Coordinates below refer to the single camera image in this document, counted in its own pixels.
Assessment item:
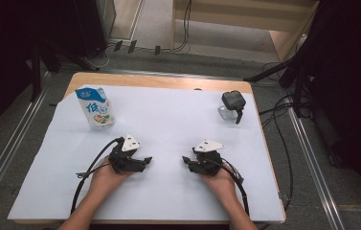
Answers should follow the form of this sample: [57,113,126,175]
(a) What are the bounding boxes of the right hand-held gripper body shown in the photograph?
[192,139,227,176]

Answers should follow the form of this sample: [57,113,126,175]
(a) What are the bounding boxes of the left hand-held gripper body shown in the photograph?
[108,133,142,175]

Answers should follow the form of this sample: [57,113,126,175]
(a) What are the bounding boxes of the blue and white milk carton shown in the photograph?
[75,86,116,130]

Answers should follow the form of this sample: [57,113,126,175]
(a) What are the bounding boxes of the clear container with black lid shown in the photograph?
[218,90,247,126]

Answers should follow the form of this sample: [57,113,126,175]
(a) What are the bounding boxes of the person's right hand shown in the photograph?
[200,166,238,204]

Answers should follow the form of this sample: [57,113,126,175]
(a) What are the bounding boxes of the person's left hand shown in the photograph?
[88,156,134,200]

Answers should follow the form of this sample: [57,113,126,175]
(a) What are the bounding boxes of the white paper sheet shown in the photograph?
[7,84,286,223]

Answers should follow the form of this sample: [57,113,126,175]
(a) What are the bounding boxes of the wooden table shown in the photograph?
[7,71,287,224]

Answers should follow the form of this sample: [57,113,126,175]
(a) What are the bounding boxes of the black metal stand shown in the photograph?
[29,37,101,104]
[243,52,317,119]

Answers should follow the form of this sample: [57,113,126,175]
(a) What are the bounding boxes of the dark cabinet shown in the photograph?
[72,0,117,59]

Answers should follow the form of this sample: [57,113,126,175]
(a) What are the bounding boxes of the light wooden furniture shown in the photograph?
[170,0,320,62]

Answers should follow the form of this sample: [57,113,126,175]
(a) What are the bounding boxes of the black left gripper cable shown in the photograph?
[70,137,124,215]

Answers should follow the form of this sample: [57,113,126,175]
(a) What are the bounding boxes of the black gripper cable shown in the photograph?
[70,137,124,215]
[219,158,250,216]

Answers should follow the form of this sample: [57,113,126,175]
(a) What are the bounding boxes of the thin grey wire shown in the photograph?
[76,162,112,179]

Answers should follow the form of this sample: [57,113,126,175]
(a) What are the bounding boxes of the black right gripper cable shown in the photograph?
[219,158,250,216]

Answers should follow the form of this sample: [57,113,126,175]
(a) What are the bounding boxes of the black floor cables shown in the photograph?
[258,61,295,213]

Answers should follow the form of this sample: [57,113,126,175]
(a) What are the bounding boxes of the metal table bracket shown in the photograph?
[278,191,292,209]

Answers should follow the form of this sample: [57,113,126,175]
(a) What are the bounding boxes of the white floor cable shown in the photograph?
[83,43,116,70]

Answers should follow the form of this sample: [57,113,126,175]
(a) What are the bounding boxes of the metal floor rail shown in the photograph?
[286,104,346,230]
[0,72,52,222]

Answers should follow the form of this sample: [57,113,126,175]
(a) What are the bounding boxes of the black hanging cable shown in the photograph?
[169,0,192,53]

